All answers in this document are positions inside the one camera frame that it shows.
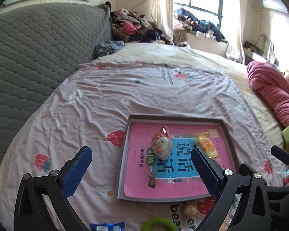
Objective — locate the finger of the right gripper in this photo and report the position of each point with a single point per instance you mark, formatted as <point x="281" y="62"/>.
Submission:
<point x="246" y="170"/>
<point x="280" y="154"/>

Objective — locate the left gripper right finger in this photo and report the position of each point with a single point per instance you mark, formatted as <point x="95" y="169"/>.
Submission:
<point x="224" y="184"/>

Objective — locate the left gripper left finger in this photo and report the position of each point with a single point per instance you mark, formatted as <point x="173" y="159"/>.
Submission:
<point x="31" y="212"/>

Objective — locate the yellow rice cracker packet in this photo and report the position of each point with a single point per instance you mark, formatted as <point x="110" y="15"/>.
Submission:
<point x="203" y="141"/>

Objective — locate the brown walnut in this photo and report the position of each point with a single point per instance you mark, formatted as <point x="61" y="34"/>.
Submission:
<point x="189" y="210"/>

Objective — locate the red white snack packet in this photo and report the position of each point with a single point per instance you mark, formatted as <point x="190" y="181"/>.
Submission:
<point x="161" y="143"/>

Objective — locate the blue cookie packet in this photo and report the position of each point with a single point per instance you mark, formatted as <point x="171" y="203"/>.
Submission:
<point x="108" y="226"/>

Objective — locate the small candy packet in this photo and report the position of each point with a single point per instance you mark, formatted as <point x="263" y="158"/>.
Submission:
<point x="285" y="177"/>

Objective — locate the pink rolled blanket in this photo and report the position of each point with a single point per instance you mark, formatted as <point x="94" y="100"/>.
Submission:
<point x="272" y="87"/>

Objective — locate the pink strawberry bed sheet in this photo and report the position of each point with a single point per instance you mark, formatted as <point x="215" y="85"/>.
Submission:
<point x="98" y="99"/>

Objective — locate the dark shallow cardboard box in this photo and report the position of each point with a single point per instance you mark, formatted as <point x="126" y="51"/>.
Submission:
<point x="173" y="119"/>

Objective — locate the clothes pile on windowsill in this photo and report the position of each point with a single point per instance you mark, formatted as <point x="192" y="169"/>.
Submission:
<point x="186" y="21"/>

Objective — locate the grey quilted headboard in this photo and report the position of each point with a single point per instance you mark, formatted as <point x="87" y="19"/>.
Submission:
<point x="40" y="46"/>

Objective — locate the cream curtain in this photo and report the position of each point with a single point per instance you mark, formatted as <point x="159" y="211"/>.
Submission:
<point x="162" y="15"/>

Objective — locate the dark patterned pillow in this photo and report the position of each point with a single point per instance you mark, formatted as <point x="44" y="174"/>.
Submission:
<point x="108" y="48"/>

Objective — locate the clothes pile beside bed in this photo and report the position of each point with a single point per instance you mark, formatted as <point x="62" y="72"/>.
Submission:
<point x="128" y="26"/>

